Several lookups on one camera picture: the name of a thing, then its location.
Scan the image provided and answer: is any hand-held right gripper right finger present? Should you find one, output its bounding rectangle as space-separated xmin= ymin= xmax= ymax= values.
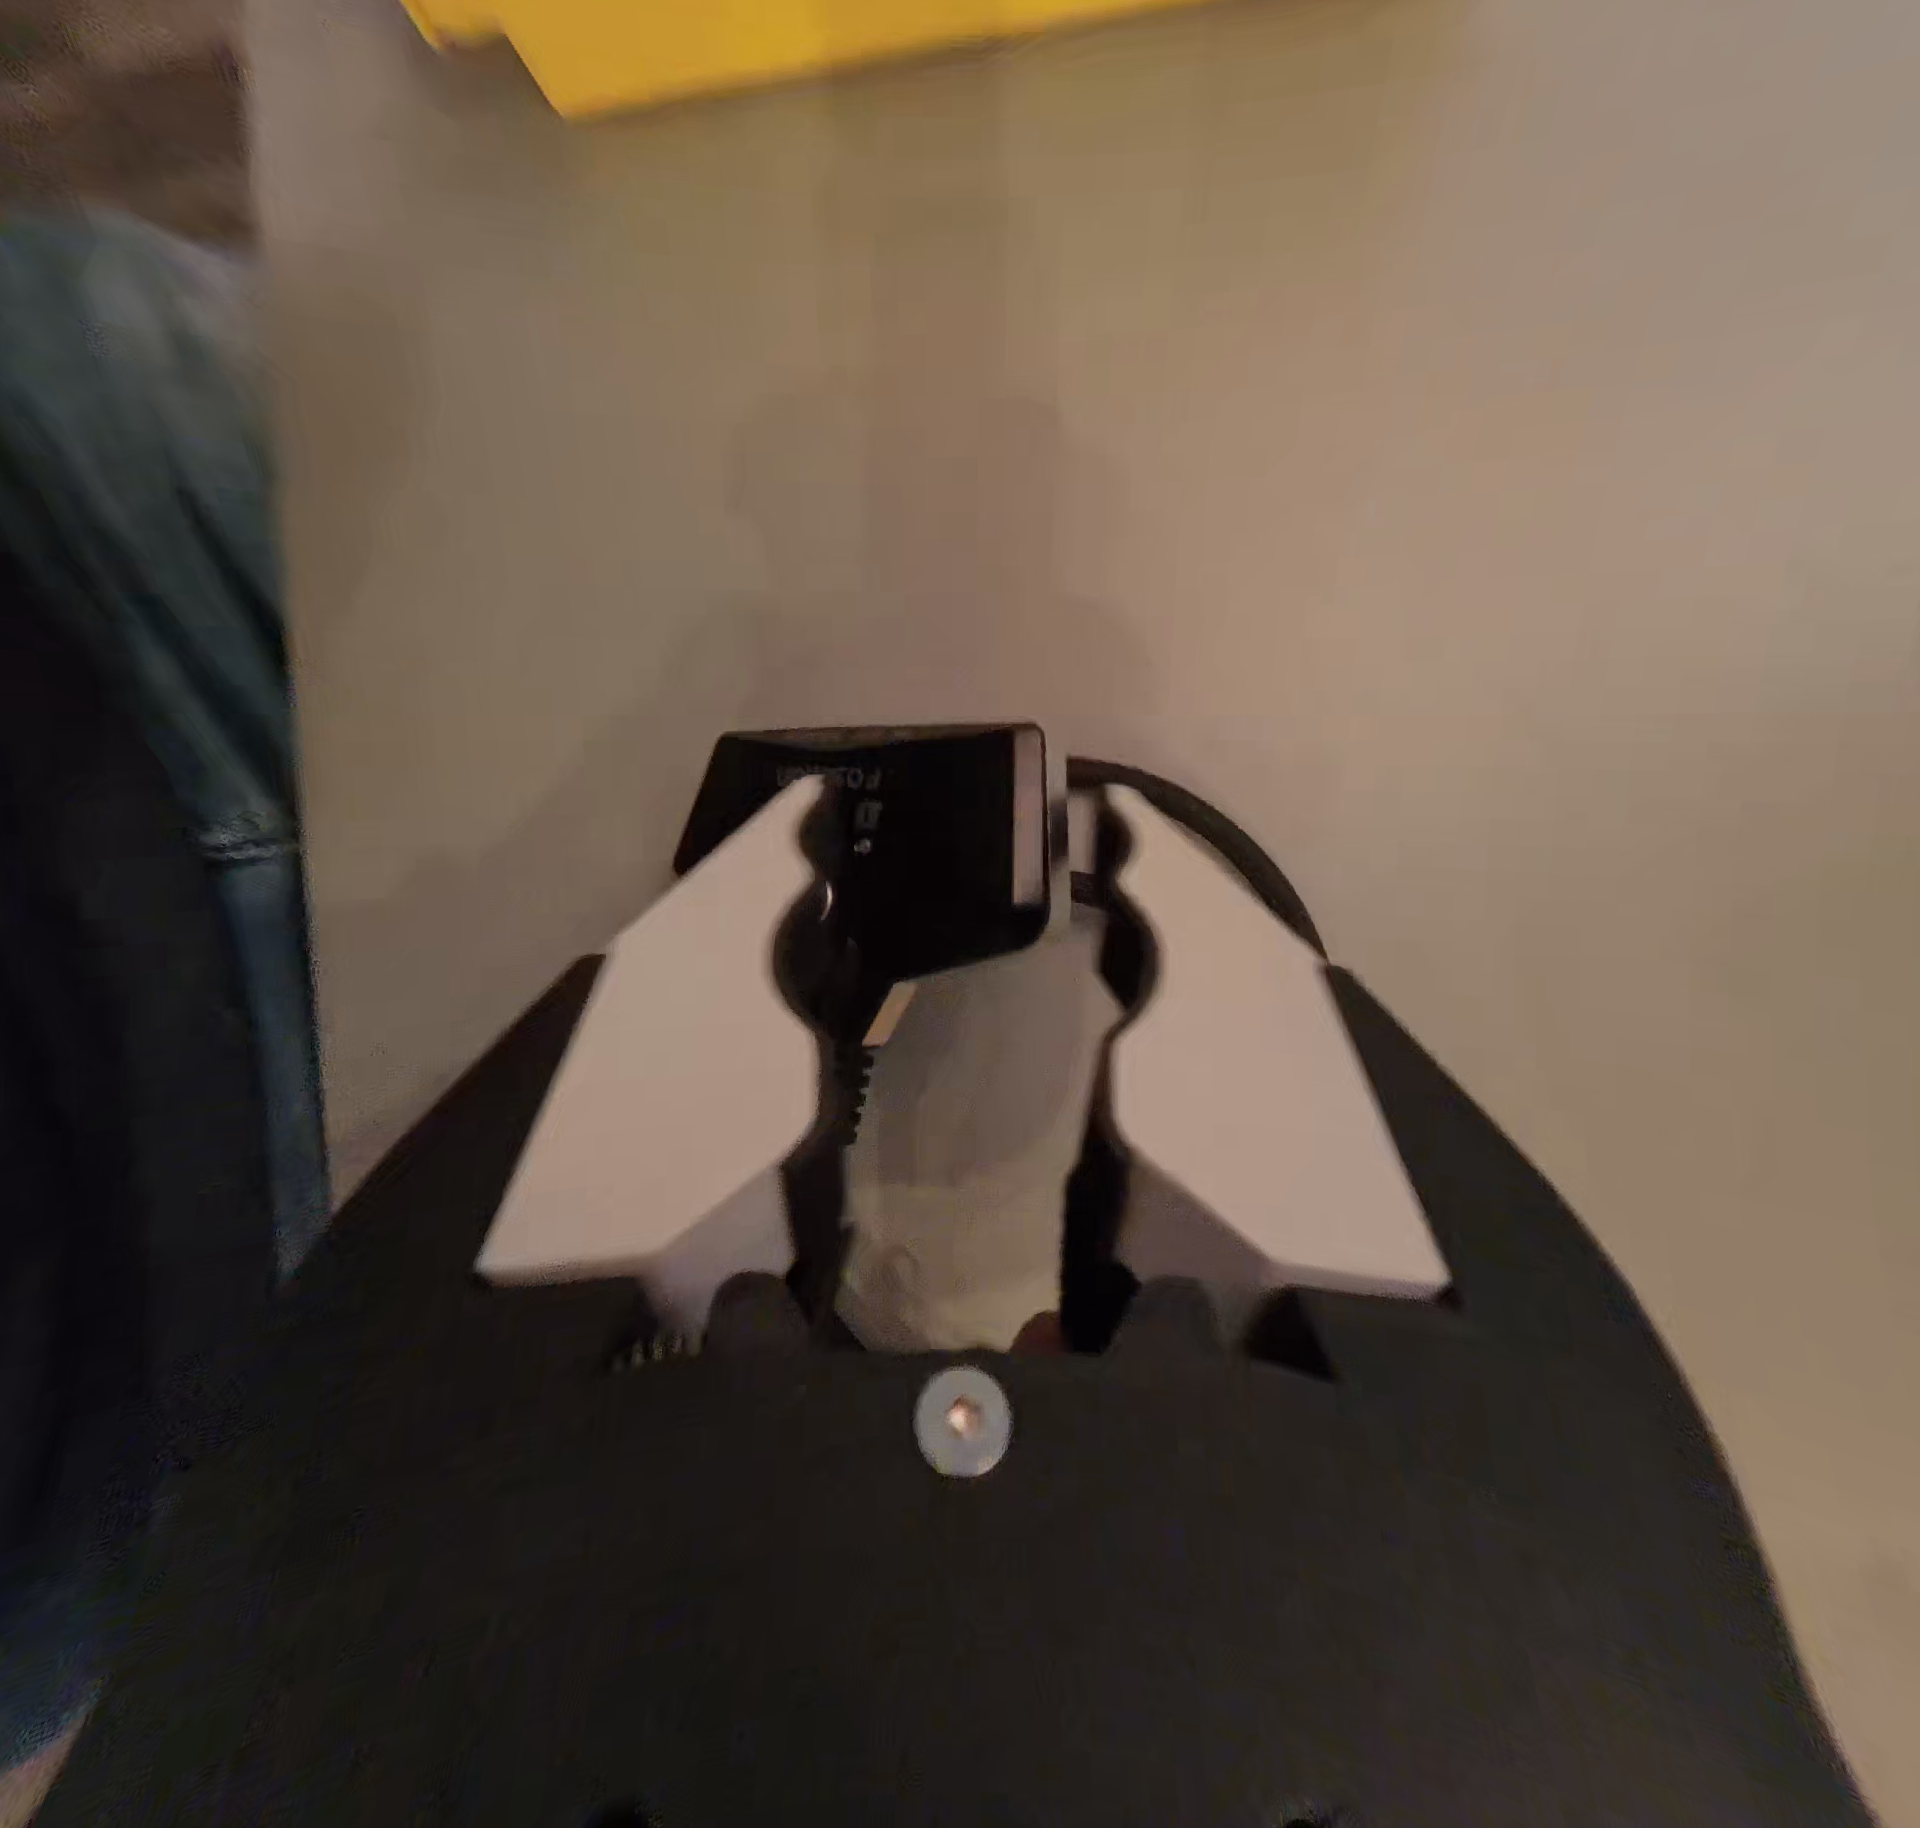
xmin=1059 ymin=787 xmax=1455 ymax=1348

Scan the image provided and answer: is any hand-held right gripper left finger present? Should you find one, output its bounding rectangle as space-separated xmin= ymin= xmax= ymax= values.
xmin=476 ymin=778 xmax=837 ymax=1333

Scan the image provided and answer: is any black hdmi switch box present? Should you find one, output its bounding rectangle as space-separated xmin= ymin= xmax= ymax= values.
xmin=669 ymin=715 xmax=1333 ymax=1128

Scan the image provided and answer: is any person's blue jeans leg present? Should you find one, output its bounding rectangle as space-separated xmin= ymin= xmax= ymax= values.
xmin=0 ymin=210 xmax=342 ymax=1585

